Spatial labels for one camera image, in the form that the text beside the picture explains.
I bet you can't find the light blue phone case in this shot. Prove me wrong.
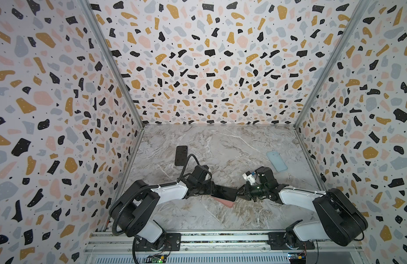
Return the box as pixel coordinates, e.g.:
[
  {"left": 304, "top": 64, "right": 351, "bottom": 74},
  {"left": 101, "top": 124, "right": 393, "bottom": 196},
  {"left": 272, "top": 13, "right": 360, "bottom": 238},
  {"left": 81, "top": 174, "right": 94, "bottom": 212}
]
[{"left": 267, "top": 151, "right": 288, "bottom": 172}]

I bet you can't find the left green circuit board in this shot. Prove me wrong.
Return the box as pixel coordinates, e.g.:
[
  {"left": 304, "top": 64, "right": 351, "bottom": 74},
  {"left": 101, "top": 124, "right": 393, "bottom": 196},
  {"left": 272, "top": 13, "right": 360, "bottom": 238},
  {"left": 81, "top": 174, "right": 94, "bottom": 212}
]
[{"left": 144, "top": 255, "right": 167, "bottom": 264}]

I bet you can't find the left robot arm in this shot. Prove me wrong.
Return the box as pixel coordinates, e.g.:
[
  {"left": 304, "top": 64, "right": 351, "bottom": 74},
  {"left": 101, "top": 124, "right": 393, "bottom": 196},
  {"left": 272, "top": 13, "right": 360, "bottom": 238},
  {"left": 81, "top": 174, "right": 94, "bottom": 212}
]
[{"left": 110, "top": 165, "right": 213, "bottom": 247}]

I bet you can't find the right circuit board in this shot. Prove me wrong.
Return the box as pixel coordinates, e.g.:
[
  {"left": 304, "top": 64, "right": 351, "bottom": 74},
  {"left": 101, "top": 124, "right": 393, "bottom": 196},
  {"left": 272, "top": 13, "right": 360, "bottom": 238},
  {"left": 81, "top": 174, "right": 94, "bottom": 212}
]
[{"left": 288, "top": 253, "right": 306, "bottom": 264}]

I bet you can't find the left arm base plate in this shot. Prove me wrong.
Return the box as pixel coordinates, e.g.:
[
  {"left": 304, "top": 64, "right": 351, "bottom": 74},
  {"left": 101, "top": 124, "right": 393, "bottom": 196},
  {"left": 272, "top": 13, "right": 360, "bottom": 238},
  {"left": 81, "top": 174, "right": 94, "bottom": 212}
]
[{"left": 133, "top": 233, "right": 182, "bottom": 253}]

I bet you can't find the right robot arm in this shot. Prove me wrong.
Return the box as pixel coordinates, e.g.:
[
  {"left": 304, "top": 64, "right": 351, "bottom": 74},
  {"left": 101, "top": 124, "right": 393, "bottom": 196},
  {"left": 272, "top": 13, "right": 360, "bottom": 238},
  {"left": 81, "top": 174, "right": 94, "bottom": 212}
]
[{"left": 236, "top": 167, "right": 368, "bottom": 249}]

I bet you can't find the black phone case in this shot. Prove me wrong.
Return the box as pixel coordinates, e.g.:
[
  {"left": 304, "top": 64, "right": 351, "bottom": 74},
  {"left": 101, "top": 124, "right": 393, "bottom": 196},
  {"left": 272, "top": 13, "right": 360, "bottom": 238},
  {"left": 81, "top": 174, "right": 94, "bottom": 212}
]
[{"left": 174, "top": 146, "right": 188, "bottom": 166}]

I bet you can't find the right corner aluminium post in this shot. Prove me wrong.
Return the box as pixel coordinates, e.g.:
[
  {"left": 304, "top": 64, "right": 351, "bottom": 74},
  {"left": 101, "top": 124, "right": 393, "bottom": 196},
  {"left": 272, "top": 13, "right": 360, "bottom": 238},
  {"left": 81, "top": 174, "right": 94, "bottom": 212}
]
[{"left": 294, "top": 0, "right": 369, "bottom": 130}]

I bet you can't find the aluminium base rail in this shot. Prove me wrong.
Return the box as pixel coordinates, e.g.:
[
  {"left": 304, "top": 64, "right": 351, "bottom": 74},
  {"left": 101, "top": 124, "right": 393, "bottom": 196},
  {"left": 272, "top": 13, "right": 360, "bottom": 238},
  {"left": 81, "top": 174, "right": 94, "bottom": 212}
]
[{"left": 84, "top": 230, "right": 368, "bottom": 264}]

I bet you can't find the corner aluminium post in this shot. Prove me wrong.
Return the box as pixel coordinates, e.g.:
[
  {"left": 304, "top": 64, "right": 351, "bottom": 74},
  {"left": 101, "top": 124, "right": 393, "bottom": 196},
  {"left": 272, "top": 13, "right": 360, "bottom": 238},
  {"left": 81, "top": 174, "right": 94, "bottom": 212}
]
[
  {"left": 78, "top": 0, "right": 144, "bottom": 131},
  {"left": 294, "top": 0, "right": 369, "bottom": 130}
]

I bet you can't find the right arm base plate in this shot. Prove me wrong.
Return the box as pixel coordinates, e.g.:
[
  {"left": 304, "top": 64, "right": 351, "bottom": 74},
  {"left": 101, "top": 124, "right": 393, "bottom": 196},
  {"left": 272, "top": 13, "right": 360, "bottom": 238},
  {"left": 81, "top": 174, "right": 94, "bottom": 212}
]
[{"left": 267, "top": 232, "right": 316, "bottom": 250}]

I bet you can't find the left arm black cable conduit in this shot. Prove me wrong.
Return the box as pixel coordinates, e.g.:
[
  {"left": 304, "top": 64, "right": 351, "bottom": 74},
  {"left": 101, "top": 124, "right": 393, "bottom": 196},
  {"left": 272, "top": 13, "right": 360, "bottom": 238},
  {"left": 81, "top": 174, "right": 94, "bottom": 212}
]
[{"left": 112, "top": 153, "right": 204, "bottom": 237}]

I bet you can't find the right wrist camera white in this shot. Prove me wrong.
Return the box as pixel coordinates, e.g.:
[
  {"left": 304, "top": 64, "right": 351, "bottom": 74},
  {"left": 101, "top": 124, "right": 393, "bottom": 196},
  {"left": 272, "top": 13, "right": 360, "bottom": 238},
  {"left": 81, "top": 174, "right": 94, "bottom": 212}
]
[{"left": 242, "top": 171, "right": 256, "bottom": 185}]

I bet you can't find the pink phone case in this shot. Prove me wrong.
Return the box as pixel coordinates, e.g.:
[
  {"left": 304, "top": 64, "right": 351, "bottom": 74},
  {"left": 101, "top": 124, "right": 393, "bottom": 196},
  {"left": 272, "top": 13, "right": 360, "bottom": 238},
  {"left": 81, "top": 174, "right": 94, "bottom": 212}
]
[{"left": 214, "top": 198, "right": 234, "bottom": 209}]

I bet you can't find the left corner aluminium post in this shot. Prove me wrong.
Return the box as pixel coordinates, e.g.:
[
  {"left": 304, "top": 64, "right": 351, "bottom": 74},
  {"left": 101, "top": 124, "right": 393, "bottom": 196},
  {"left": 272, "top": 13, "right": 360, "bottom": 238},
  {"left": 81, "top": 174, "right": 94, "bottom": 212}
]
[{"left": 78, "top": 0, "right": 144, "bottom": 131}]

